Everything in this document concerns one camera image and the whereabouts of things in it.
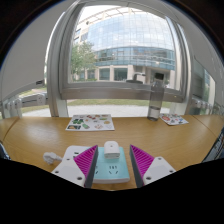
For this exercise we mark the sticker sheet with green stickers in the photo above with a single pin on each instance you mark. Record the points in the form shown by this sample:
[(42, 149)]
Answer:
[(90, 122)]

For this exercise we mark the black metal chairs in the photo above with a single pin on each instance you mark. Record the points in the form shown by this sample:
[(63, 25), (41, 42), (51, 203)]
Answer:
[(216, 148)]

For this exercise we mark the small white charger block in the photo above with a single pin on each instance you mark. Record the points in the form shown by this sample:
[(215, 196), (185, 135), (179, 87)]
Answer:
[(111, 149)]

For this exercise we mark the white power strip plug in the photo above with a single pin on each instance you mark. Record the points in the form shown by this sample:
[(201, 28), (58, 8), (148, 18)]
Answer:
[(51, 157)]

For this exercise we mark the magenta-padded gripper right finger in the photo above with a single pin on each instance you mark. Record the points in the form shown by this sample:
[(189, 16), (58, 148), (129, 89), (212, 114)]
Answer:
[(156, 168)]

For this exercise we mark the clear water bottle black cap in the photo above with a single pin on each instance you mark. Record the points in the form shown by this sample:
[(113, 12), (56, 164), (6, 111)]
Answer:
[(155, 100)]

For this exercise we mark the white window frame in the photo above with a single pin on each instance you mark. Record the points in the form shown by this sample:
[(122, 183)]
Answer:
[(116, 90)]

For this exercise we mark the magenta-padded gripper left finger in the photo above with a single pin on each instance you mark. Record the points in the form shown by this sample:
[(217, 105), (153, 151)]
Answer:
[(68, 170)]

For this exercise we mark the white and teal power strip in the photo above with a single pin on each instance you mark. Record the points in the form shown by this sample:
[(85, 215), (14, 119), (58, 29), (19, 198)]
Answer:
[(111, 171)]

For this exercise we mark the sticker sheet with red stickers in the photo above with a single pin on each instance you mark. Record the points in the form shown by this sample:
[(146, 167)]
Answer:
[(173, 119)]

